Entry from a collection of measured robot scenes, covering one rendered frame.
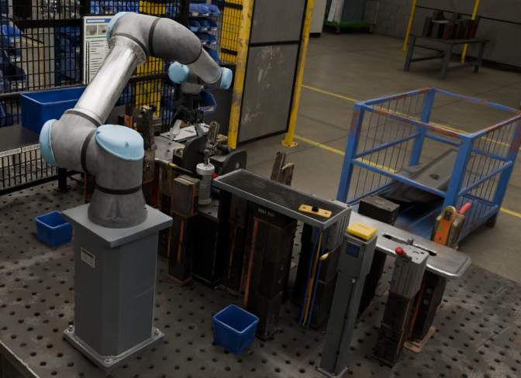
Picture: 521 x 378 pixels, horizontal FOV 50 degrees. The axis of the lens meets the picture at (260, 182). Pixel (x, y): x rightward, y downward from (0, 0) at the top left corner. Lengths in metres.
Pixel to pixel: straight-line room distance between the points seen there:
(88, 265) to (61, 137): 0.33
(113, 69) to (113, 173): 0.33
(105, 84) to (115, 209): 0.35
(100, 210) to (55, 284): 0.57
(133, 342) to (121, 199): 0.43
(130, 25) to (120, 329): 0.84
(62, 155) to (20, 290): 0.63
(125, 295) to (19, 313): 0.43
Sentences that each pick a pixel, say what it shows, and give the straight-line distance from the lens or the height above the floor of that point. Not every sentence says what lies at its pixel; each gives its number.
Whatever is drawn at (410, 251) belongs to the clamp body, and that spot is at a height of 1.06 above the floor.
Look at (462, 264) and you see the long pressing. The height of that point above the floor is 1.00.
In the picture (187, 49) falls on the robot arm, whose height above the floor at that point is 1.49.
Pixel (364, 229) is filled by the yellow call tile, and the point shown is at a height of 1.16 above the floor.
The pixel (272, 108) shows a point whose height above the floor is 0.43.
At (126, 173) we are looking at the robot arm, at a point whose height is 1.24.
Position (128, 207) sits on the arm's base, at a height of 1.15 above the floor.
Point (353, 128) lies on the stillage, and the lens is 3.79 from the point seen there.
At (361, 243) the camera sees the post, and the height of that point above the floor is 1.14.
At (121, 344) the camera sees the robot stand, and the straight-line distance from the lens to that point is 1.62.
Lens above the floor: 1.78
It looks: 22 degrees down
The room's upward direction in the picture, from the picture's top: 8 degrees clockwise
